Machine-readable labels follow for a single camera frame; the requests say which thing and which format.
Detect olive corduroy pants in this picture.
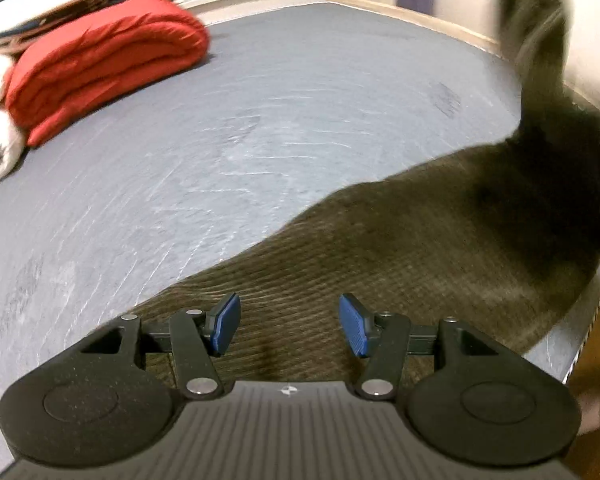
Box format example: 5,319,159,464
136,0,600,397

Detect red folded quilt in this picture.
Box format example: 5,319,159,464
5,0,212,149

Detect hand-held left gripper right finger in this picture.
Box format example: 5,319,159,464
338,293,496,401

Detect dark star-printed blanket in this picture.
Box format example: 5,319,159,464
0,0,133,56

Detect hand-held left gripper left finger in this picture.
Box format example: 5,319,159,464
80,292,242,401

